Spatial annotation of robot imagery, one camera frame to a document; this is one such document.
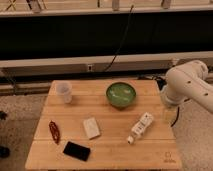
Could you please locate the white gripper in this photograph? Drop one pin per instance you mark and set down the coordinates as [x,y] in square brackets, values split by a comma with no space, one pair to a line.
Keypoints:
[169,114]

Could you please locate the clear plastic bottle white label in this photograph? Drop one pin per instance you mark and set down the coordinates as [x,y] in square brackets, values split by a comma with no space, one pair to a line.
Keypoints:
[140,127]

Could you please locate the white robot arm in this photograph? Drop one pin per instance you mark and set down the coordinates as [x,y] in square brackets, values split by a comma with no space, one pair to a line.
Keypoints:
[186,81]

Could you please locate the green ceramic bowl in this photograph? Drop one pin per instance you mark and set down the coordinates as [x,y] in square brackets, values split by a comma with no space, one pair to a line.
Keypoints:
[120,94]

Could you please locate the white rectangular box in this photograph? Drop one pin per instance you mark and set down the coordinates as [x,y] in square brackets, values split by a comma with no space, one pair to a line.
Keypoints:
[91,128]

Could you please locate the wooden folding table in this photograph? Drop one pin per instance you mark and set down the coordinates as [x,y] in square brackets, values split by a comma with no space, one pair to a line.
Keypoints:
[155,149]

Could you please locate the black rectangular pouch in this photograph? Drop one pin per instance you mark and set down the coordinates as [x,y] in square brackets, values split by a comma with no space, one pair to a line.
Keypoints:
[77,151]

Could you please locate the clear plastic cup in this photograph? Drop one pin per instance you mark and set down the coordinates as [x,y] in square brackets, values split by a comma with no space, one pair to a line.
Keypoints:
[64,91]

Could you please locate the red brown hair clip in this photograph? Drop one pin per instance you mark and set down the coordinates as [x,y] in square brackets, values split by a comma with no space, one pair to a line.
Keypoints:
[54,132]

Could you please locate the wall power outlet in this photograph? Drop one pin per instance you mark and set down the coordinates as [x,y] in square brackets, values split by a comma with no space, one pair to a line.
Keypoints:
[90,68]

